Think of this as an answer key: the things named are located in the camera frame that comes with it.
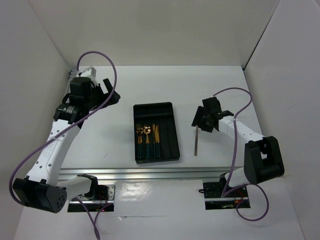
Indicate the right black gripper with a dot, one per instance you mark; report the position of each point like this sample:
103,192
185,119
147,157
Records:
197,120

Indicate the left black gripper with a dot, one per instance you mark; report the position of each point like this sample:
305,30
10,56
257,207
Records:
98,88

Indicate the gold knife green handle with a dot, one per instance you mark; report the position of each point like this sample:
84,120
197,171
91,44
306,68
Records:
157,140
154,147

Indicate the gold fork green handle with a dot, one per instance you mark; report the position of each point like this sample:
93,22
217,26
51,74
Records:
138,148

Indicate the gold spoon green handle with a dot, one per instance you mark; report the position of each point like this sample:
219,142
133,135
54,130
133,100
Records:
147,131

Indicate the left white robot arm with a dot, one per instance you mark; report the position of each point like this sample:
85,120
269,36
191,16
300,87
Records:
40,189

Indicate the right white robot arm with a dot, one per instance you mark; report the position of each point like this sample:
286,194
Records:
262,159

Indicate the black cutlery tray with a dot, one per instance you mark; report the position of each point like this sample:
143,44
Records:
162,114

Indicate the metal chopstick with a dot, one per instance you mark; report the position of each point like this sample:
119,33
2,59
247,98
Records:
196,141

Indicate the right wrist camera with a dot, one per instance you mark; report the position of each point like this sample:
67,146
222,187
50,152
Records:
212,105

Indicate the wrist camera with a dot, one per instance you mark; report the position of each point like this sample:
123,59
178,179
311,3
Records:
81,87
212,105

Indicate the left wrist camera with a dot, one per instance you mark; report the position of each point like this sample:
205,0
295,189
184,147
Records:
81,87

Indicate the aluminium frame rail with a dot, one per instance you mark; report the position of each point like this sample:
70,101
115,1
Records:
104,146

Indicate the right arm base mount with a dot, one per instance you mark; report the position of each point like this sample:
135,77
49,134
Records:
212,192

